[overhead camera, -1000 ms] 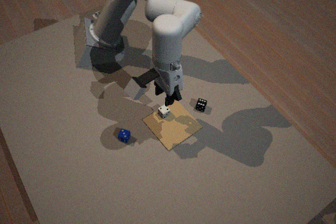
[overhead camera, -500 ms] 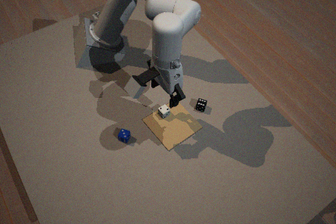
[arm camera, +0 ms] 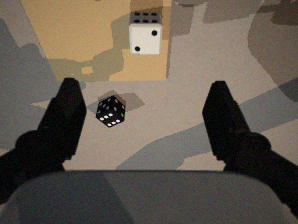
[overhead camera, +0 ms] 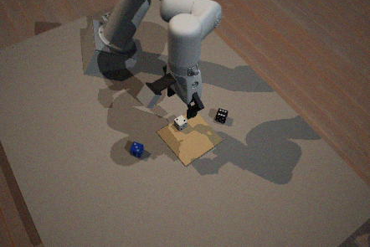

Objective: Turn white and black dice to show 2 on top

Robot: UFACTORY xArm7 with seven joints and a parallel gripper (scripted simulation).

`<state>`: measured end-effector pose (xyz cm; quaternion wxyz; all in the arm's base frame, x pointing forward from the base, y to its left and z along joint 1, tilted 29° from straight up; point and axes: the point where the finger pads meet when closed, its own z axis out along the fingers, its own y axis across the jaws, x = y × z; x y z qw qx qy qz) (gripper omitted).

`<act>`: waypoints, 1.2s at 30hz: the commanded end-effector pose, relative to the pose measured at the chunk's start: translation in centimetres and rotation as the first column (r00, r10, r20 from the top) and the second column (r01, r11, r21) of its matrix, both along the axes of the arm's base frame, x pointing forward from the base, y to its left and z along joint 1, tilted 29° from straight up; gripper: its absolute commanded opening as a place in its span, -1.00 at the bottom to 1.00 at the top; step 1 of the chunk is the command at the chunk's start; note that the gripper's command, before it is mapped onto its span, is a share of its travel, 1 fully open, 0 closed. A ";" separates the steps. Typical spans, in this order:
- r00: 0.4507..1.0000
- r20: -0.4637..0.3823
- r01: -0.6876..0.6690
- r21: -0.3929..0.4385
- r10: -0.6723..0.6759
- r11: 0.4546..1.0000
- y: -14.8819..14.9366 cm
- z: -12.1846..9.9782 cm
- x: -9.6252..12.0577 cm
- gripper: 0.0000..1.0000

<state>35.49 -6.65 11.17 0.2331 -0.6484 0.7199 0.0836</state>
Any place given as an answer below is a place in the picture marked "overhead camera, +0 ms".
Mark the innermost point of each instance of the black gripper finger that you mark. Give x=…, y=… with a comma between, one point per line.
x=193, y=110
x=170, y=92

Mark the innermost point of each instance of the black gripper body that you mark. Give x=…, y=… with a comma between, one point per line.
x=186, y=85

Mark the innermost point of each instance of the black die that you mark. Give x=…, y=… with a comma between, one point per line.
x=221, y=115

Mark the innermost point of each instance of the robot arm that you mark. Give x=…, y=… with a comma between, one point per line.
x=185, y=32

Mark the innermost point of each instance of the white die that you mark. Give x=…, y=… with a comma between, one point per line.
x=180, y=122

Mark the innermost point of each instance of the tan mat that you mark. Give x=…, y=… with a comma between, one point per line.
x=191, y=142

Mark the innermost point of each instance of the blue die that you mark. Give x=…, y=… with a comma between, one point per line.
x=136, y=149

